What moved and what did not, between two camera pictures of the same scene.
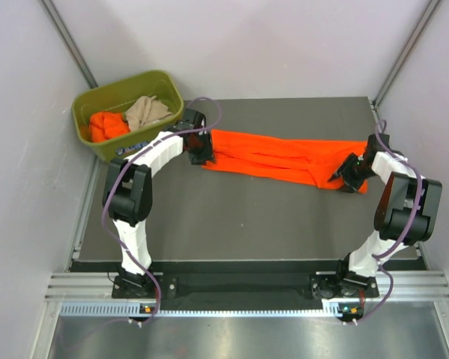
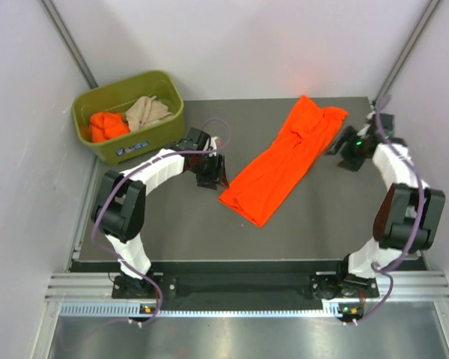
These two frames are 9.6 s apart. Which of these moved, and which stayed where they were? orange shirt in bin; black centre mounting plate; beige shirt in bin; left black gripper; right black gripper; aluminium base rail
Moved: right black gripper; left black gripper
Stayed: orange shirt in bin; black centre mounting plate; aluminium base rail; beige shirt in bin
